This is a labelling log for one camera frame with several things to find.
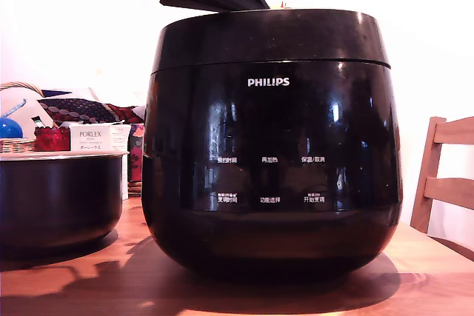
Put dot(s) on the black rice cooker lid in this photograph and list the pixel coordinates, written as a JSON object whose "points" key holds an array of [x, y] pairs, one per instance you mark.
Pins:
{"points": [[270, 36]]}

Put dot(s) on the black Philips rice cooker body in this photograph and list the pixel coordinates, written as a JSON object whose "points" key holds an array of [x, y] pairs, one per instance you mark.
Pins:
{"points": [[270, 127]]}

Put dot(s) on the tall white printed box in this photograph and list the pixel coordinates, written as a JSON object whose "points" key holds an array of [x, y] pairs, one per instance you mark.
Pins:
{"points": [[120, 138]]}

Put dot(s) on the dark patterned cushion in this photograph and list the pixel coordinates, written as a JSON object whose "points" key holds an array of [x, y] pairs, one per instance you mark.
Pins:
{"points": [[80, 110]]}

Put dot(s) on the red floral box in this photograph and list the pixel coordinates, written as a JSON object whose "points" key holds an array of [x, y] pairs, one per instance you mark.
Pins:
{"points": [[135, 157]]}

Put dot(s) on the white Porlex box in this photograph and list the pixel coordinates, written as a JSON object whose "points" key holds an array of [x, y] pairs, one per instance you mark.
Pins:
{"points": [[90, 138]]}

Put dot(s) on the white cloth with blue print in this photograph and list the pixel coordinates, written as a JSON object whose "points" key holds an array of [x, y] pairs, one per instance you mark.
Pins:
{"points": [[29, 107]]}

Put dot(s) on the red frilled pouch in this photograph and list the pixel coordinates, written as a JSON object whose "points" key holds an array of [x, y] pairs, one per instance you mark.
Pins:
{"points": [[50, 140]]}

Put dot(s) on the blue ball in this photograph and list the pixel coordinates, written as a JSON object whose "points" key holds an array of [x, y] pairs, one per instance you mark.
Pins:
{"points": [[9, 128]]}

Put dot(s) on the wicker basket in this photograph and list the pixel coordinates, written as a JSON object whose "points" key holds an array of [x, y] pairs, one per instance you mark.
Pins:
{"points": [[15, 145]]}

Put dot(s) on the black inner cooking pot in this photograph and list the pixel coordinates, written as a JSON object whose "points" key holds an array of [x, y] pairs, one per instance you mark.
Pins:
{"points": [[55, 197]]}

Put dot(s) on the wooden chair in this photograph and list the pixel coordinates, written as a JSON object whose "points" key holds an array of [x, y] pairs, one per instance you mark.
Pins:
{"points": [[429, 168]]}

